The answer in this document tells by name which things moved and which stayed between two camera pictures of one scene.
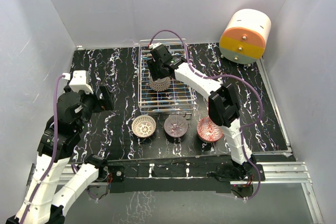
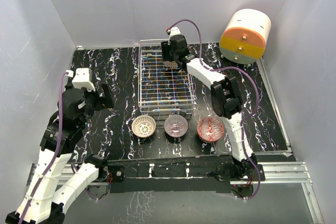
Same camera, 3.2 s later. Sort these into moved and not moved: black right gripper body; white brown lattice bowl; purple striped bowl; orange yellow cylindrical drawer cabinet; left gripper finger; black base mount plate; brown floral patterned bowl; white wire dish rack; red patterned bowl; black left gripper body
Moved: brown floral patterned bowl; black right gripper body
Not moved: orange yellow cylindrical drawer cabinet; red patterned bowl; black base mount plate; white wire dish rack; white brown lattice bowl; left gripper finger; purple striped bowl; black left gripper body
